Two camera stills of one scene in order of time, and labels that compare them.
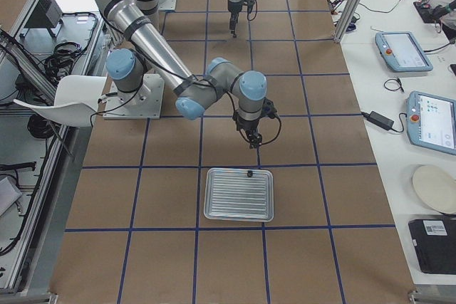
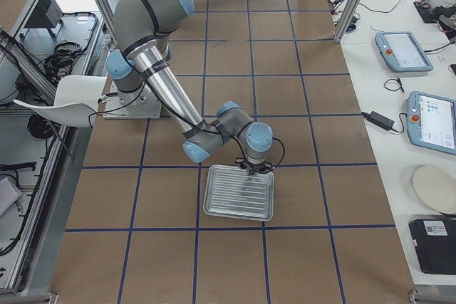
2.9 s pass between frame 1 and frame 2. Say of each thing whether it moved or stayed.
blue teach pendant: stayed
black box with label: stayed
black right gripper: moved
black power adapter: stayed
